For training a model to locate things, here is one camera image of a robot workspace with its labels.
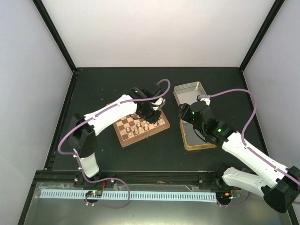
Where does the right small circuit board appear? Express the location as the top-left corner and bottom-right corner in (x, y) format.
(216, 192), (240, 200)

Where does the left small circuit board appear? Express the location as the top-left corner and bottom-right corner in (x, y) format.
(85, 190), (102, 198)

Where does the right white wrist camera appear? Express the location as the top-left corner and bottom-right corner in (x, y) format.
(196, 95), (210, 106)

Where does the small circuit board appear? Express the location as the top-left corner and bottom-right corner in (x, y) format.
(216, 192), (240, 200)
(85, 190), (102, 198)

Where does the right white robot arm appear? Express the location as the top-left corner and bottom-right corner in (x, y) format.
(178, 101), (300, 213)

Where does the gold metal tin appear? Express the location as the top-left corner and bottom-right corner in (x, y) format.
(180, 120), (216, 151)

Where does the black mounting rail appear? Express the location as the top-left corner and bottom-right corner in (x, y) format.
(32, 170), (231, 190)

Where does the light blue cable duct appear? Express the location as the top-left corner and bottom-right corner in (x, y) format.
(39, 189), (217, 203)

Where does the wooden chess board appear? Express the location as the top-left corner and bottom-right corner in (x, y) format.
(113, 109), (170, 148)

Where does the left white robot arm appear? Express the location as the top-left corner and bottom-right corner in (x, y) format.
(67, 83), (165, 187)

